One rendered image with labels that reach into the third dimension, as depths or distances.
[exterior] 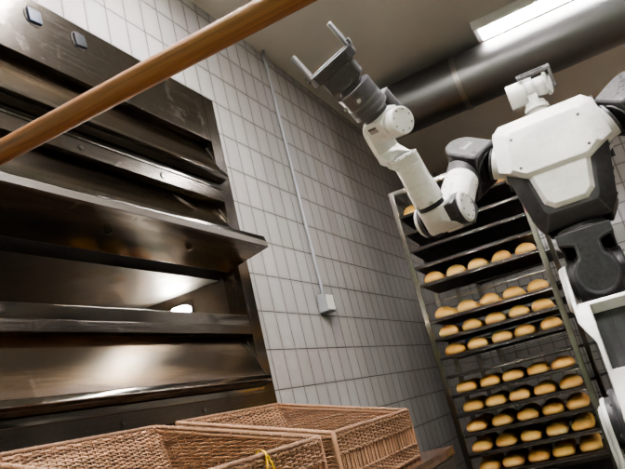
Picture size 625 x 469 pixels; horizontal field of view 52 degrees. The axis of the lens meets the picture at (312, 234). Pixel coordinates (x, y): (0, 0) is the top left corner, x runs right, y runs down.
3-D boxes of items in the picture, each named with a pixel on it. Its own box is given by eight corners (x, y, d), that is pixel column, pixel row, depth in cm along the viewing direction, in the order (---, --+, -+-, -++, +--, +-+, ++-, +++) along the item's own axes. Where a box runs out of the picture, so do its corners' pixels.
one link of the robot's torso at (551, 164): (525, 259, 182) (487, 147, 192) (652, 219, 169) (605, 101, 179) (508, 246, 156) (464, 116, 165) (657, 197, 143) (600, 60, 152)
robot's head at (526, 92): (517, 121, 171) (507, 92, 174) (555, 105, 167) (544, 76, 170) (513, 113, 165) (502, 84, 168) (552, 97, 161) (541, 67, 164)
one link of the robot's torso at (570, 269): (580, 306, 163) (565, 263, 166) (636, 291, 158) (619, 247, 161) (577, 304, 151) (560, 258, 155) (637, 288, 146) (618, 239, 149)
